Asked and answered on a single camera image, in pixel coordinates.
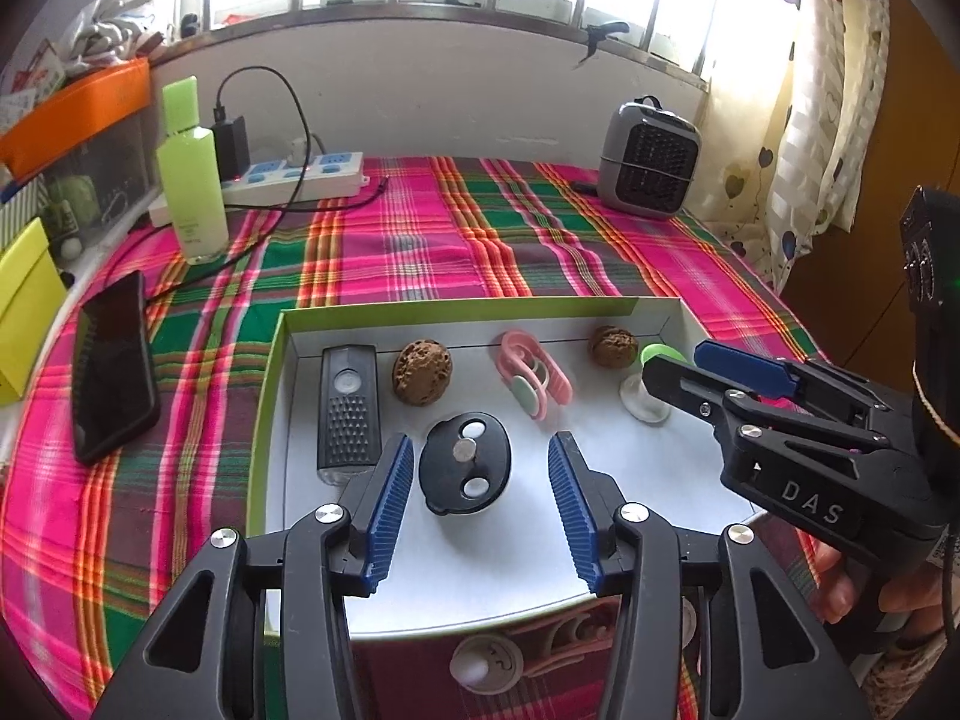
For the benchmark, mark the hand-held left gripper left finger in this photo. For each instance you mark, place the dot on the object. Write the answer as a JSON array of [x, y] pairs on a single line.
[[394, 495]]

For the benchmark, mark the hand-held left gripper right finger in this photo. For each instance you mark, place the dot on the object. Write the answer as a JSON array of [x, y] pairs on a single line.
[[570, 510]]

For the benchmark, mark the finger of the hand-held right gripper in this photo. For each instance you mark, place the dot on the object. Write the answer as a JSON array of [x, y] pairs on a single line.
[[750, 371], [679, 386]]

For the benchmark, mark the green white suction knob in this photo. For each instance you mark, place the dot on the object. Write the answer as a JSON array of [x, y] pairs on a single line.
[[641, 409]]

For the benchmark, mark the black oval button case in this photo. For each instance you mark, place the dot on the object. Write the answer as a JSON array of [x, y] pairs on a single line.
[[450, 480]]

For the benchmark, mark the small brown walnut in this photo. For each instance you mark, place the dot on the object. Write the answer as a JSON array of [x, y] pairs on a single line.
[[611, 346]]

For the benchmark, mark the black rectangular grater device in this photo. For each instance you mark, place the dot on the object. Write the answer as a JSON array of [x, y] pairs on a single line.
[[349, 420]]

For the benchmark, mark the white tray with green rim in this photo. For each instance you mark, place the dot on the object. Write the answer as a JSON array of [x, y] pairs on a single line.
[[487, 577]]

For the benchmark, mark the large brown walnut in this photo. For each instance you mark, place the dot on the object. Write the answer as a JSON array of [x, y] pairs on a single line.
[[422, 373]]

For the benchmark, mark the pink mint clip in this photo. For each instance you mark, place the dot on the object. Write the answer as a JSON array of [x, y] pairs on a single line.
[[525, 390], [592, 641]]

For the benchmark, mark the white round suction hook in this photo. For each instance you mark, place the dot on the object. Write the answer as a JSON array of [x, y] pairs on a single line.
[[487, 664]]

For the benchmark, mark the person's right forearm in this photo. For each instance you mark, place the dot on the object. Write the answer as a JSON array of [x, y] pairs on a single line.
[[900, 682]]

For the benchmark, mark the person's right hand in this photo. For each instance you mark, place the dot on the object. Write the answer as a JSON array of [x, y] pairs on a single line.
[[832, 589]]

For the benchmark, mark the grey desktop heater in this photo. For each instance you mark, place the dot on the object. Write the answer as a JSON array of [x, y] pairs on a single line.
[[649, 161]]

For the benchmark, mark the pink green plaid cloth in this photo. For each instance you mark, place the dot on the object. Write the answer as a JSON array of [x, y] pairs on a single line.
[[487, 240]]

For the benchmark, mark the heart print curtain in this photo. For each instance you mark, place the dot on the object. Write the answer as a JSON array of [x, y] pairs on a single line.
[[810, 127]]

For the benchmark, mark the brown wooden cabinet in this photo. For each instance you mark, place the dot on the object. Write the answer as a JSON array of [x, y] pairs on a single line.
[[900, 127]]

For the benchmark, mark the black smartphone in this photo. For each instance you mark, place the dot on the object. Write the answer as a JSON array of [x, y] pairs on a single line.
[[112, 375]]

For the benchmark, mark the white blue power strip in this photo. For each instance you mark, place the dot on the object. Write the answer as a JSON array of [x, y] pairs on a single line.
[[330, 172]]

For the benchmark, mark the light green bottle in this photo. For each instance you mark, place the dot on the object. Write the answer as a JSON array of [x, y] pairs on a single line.
[[191, 195]]

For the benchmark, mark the black clip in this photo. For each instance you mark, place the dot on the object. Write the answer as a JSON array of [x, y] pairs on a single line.
[[604, 31]]

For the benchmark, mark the black charger adapter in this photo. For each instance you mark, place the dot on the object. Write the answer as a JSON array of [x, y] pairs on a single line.
[[232, 146]]

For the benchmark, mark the small white ball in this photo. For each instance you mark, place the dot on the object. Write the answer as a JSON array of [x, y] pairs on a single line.
[[71, 247]]

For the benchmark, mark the yellow cardboard box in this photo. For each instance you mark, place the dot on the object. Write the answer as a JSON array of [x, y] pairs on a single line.
[[26, 315]]

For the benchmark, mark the green white striped box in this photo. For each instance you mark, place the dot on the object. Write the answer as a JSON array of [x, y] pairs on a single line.
[[19, 214]]

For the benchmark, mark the clear storage box orange lid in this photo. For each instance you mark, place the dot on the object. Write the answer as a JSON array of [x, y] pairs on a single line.
[[75, 101]]

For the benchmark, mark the red white printed cards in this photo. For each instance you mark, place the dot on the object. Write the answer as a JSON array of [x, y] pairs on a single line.
[[34, 79]]

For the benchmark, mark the crumpled plastic bag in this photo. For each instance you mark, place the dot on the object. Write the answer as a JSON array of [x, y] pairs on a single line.
[[105, 22]]

